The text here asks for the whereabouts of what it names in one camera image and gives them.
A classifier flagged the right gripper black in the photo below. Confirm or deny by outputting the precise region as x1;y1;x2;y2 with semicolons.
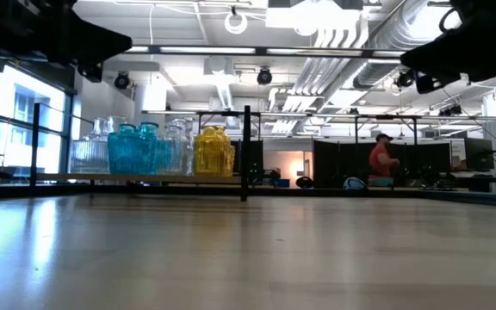
400;25;496;95

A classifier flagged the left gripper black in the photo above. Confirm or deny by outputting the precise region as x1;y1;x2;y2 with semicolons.
19;0;133;84

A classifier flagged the clear ribbed glass bottle vase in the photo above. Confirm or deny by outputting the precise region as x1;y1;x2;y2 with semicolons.
84;116;112;146

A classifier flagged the large teal glass vase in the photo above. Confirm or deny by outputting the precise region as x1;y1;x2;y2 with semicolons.
107;123;146;177

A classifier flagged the clear ribbed square glass vase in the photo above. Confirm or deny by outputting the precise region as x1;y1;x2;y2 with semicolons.
69;139;111;175

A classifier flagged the small teal glass vase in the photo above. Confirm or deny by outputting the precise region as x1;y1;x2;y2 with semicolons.
138;121;162;176

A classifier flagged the clear twisted conical glass vase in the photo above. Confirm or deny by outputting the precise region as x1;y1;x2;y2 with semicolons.
172;118;196;176

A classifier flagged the yellow ribbed glass bottle vase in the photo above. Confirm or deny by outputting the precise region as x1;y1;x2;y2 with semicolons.
193;124;232;177

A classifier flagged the wooden shelf board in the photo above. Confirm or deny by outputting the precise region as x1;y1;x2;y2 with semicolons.
36;172;244;187

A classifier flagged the black ceiling spotlight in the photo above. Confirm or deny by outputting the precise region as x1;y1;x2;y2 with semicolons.
256;66;274;86
114;71;131;90

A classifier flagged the black computer monitor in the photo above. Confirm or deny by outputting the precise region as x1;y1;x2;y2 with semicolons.
464;137;495;171

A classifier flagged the person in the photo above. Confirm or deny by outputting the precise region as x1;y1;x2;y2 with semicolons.
367;132;401;187

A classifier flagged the black partition screen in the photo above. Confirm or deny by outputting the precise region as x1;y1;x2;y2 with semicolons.
232;138;264;176
312;139;452;189

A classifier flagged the blue white helmet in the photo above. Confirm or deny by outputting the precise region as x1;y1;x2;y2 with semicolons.
343;176;368;191

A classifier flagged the black background rig frame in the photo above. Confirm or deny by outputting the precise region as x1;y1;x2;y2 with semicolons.
142;109;496;146

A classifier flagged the white ring lamp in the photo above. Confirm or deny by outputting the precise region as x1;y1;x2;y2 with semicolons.
224;10;249;35

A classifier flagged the black aluminium table frame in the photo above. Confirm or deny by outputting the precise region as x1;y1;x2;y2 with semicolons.
0;102;496;210

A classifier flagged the black ceiling light rail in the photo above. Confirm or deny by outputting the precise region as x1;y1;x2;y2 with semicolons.
122;44;408;60

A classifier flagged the black vertical frame post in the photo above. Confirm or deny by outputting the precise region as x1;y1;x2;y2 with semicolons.
239;105;251;202

